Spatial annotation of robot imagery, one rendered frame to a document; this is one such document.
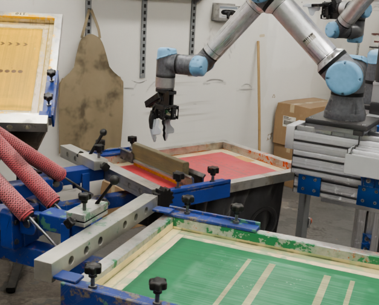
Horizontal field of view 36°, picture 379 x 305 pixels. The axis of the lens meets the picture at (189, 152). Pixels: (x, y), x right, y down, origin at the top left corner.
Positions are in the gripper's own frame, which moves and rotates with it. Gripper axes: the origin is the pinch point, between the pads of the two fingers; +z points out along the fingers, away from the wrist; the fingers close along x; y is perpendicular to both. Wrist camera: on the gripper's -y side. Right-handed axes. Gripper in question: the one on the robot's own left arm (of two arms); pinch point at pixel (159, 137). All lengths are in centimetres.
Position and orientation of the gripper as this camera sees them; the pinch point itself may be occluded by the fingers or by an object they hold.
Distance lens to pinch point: 229.2
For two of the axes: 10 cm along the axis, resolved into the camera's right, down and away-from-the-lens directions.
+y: 6.2, 2.3, -7.5
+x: 7.8, -1.1, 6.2
